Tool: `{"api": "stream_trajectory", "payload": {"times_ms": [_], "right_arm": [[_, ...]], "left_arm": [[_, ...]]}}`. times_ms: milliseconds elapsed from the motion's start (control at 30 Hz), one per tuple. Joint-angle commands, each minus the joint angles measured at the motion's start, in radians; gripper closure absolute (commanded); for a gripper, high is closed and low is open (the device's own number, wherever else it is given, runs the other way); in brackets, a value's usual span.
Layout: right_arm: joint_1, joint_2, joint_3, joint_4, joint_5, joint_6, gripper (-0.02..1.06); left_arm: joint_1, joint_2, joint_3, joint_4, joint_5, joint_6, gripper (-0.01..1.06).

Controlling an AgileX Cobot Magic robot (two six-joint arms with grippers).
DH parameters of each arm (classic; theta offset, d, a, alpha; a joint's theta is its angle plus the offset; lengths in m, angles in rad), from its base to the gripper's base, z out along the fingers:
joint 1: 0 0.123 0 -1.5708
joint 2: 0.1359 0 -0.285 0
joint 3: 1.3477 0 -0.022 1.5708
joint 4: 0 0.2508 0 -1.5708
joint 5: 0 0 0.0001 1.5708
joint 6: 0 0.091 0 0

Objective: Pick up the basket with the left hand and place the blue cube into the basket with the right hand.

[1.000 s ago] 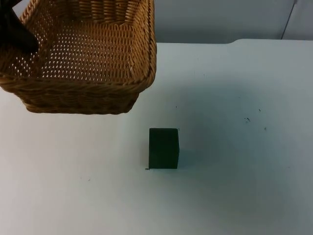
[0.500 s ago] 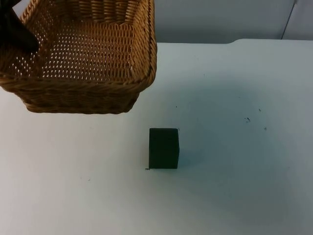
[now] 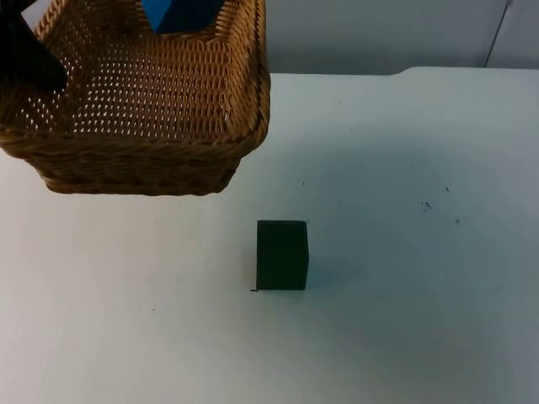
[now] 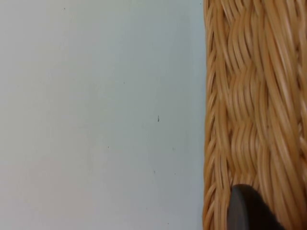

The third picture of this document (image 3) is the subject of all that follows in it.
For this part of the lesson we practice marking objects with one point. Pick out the dark green cube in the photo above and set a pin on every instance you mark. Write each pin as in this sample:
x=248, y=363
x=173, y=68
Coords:
x=282, y=256

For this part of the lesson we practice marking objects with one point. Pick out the blue cube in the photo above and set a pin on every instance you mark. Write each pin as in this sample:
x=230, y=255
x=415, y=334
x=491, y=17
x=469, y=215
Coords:
x=158, y=14

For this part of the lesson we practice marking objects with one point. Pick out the pale brown wicker basket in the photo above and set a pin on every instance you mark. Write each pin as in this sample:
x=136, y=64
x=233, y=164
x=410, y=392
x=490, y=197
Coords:
x=160, y=109

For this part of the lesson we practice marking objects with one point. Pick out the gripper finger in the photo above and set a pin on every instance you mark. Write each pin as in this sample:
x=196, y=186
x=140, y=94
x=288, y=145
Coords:
x=25, y=50

